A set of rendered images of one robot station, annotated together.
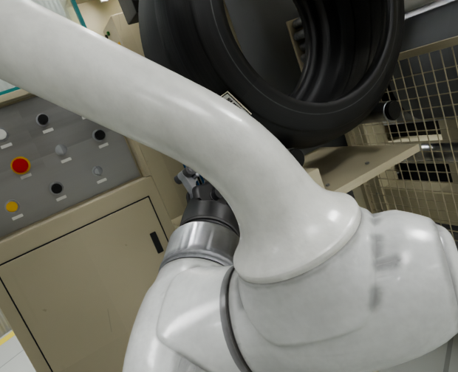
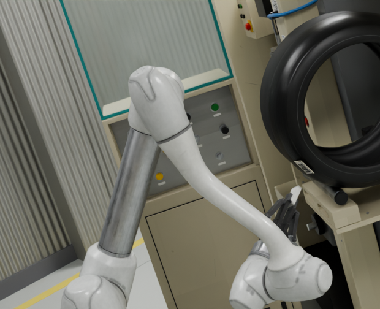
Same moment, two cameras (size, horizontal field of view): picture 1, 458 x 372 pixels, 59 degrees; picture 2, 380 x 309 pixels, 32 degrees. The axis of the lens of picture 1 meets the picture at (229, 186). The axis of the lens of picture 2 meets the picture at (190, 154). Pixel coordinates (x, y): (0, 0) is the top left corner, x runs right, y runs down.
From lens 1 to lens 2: 1.47 m
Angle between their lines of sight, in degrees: 19
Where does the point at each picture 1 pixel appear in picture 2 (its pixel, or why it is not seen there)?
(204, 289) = (259, 268)
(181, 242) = (257, 247)
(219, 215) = not seen: hidden behind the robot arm
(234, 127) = (268, 230)
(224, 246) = not seen: hidden behind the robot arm
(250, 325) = (269, 281)
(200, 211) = not seen: hidden behind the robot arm
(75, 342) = (189, 278)
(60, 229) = (189, 197)
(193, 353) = (252, 286)
